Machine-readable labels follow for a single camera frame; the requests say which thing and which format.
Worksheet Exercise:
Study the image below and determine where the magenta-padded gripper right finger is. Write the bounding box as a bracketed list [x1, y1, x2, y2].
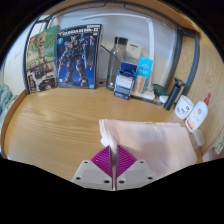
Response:
[114, 144, 158, 191]

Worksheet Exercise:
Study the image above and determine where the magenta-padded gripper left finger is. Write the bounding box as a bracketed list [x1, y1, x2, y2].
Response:
[71, 144, 114, 191]

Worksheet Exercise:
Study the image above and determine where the pale pink towel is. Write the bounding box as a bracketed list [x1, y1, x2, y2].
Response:
[98, 118, 198, 179]

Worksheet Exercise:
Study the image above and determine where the clear plastic container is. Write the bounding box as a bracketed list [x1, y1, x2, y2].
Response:
[189, 128, 206, 149]

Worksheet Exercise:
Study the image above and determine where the white mug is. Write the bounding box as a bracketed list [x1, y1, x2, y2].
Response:
[174, 94, 195, 120]

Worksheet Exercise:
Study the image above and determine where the white red-pump lotion bottle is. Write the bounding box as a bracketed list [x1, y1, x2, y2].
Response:
[184, 92, 212, 134]

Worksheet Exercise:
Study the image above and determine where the green patterned hanging cloth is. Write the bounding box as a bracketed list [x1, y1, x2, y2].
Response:
[213, 132, 224, 154]

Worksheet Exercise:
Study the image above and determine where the dark green bowl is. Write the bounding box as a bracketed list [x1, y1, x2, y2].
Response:
[152, 83, 169, 98]

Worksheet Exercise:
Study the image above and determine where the dark blue carton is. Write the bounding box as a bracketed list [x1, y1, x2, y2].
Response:
[113, 61, 138, 101]

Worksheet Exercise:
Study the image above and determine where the light blue packet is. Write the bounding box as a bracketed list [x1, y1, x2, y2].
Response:
[132, 56, 154, 95]

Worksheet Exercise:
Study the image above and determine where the blue-green bedding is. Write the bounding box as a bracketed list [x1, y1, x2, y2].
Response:
[0, 83, 19, 128]

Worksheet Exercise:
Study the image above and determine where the clear bottle with dark cap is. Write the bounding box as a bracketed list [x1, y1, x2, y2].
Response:
[106, 36, 129, 92]

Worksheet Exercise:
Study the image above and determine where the blue robot model kit box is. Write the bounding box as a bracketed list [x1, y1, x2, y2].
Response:
[54, 23, 103, 90]

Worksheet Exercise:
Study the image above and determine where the green tree figure toy box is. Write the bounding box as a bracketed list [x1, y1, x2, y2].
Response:
[25, 24, 61, 95]

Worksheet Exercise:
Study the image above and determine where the white desk lamp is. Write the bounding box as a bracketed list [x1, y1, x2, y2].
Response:
[81, 13, 158, 101]

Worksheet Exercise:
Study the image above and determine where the grey metal desk frame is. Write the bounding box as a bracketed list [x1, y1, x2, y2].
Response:
[23, 1, 201, 98]

